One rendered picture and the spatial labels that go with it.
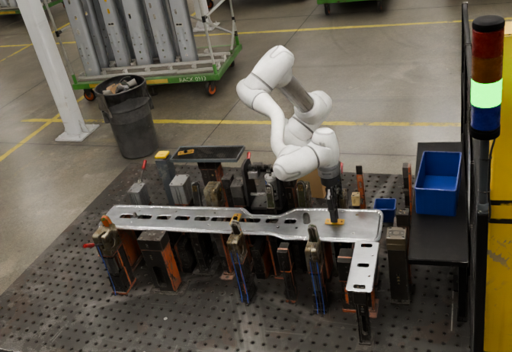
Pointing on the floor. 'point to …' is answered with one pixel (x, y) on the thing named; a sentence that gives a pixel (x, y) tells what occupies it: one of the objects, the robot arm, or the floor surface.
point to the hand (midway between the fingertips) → (334, 213)
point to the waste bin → (128, 113)
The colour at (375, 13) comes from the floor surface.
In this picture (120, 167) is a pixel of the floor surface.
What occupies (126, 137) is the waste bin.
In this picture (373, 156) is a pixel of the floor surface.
